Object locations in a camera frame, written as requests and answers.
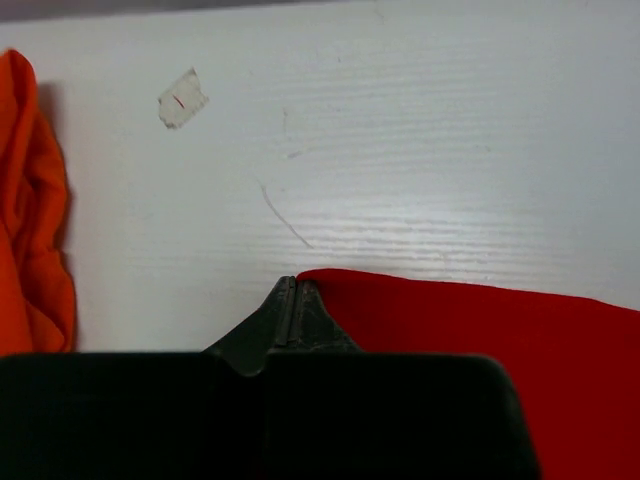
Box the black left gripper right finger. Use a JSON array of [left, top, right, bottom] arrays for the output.
[[264, 281, 541, 479]]

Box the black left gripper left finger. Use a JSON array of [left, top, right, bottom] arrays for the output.
[[1, 277, 296, 479]]

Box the red t-shirt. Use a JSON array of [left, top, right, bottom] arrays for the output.
[[301, 269, 639, 479]]

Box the folded orange t-shirt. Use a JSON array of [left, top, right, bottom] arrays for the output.
[[1, 49, 76, 355]]

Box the white tape piece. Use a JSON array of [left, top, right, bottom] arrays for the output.
[[158, 68, 209, 130]]

